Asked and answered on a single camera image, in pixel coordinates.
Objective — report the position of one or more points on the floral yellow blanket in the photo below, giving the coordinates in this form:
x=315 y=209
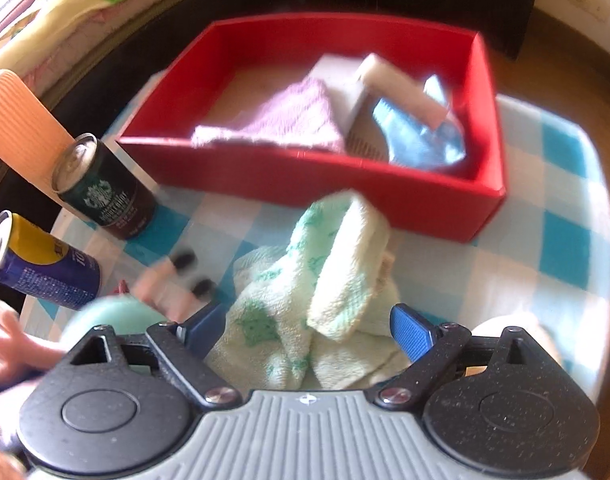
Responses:
x=60 y=25

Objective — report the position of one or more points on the light blue cloth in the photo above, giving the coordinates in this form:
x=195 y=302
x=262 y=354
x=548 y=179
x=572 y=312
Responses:
x=420 y=145

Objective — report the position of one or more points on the wall socket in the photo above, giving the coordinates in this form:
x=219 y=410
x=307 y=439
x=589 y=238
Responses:
x=587 y=0

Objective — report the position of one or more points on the small white sponge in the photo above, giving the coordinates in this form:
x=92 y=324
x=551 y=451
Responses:
x=405 y=90

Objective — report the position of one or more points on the large speckled white sponge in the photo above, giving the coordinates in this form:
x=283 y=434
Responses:
x=340 y=85

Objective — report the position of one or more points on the blue and yellow drink can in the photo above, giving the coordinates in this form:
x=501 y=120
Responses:
x=40 y=265

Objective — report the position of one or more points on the pink pig plush toy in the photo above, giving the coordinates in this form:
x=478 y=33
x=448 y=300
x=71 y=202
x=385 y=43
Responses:
x=120 y=315

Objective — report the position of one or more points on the pale green towel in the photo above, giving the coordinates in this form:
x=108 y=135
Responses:
x=285 y=310

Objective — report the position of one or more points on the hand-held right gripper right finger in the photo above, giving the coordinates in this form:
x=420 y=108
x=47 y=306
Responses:
x=412 y=332

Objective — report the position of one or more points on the dark wooden nightstand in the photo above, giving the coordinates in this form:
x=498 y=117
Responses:
x=485 y=10

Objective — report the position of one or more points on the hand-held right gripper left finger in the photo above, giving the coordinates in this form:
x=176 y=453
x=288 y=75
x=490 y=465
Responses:
x=205 y=330

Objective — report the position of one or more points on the beige plush toy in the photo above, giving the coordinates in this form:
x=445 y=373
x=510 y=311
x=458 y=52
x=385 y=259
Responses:
x=540 y=340

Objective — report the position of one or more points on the dark wooden bed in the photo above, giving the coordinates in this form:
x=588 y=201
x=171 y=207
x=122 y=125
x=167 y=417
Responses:
x=185 y=5

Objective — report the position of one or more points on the dark green drink can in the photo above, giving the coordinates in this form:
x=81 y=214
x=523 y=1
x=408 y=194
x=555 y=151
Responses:
x=110 y=195

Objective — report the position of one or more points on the red cardboard box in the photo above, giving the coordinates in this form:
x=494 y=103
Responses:
x=295 y=185

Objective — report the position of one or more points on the purple knitted cloth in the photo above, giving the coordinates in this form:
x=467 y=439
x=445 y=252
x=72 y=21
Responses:
x=275 y=115

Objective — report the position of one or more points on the maroon window seat cushion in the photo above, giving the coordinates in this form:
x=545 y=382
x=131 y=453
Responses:
x=15 y=15

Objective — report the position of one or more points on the blue checkered tablecloth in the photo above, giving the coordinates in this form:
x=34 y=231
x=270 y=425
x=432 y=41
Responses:
x=535 y=210

